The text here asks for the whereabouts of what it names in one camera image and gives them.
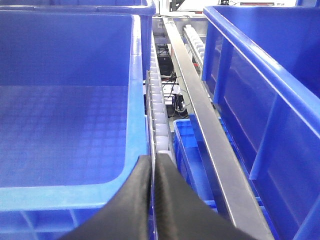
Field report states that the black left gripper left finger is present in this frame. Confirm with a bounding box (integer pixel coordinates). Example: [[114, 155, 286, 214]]
[[60, 155, 152, 240]]

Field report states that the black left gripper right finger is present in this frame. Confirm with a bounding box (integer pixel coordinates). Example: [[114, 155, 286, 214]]
[[154, 153, 252, 240]]

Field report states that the blue crate below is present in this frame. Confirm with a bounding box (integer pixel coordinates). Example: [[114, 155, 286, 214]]
[[172, 113, 280, 240]]

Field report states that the white roller track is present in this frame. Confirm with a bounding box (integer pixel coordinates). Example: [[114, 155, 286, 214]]
[[145, 36, 176, 164]]

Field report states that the large blue crate left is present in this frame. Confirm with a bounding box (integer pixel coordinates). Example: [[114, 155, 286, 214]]
[[0, 10, 147, 240]]

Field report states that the large blue crate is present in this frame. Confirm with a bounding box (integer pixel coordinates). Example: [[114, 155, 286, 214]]
[[0, 10, 147, 240], [202, 5, 320, 240]]

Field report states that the large blue crate right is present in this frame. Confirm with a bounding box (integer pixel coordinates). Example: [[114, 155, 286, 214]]
[[202, 5, 320, 240]]

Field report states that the steel divider rail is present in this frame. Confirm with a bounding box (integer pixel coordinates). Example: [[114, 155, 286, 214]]
[[163, 17, 274, 240]]

